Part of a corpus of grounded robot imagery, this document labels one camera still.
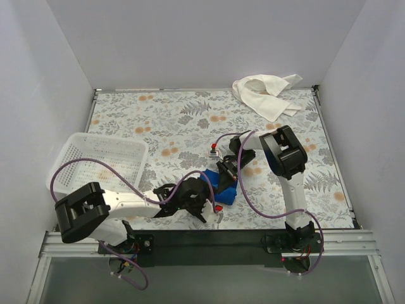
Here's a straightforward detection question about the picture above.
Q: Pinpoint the white crumpled towel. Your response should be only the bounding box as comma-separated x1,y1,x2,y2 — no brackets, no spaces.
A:
232,74,302,122

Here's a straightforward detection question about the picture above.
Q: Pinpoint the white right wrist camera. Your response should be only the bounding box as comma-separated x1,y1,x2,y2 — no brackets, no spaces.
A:
208,143,221,158

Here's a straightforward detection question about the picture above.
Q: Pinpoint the aluminium frame rail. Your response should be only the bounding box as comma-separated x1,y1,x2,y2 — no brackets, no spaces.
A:
27,230,395,303

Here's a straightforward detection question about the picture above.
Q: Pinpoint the white perforated plastic basket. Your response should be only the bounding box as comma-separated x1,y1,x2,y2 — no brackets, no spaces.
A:
46,132,149,194

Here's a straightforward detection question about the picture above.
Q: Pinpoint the floral patterned table mat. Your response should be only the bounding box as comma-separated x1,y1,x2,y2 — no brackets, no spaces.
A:
87,89,354,230

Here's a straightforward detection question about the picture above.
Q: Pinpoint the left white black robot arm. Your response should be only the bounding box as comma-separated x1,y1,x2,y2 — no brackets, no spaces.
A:
55,177,216,246

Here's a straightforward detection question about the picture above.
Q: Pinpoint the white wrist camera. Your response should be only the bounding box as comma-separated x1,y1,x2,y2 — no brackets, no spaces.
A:
201,199,223,225
208,143,221,158

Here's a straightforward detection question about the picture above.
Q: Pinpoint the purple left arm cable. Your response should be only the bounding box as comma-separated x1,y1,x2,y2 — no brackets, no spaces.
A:
50,157,219,291

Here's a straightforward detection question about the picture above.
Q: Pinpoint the blue microfiber towel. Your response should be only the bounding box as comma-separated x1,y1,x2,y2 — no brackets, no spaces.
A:
203,169,238,206

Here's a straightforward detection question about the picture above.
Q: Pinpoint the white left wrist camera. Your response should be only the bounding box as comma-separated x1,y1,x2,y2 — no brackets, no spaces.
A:
201,199,223,225

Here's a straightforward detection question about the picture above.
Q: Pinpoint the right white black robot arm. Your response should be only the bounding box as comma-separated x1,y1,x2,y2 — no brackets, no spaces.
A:
216,125,315,250

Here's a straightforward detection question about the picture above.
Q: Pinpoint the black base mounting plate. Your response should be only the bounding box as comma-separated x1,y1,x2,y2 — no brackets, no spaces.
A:
108,229,321,267

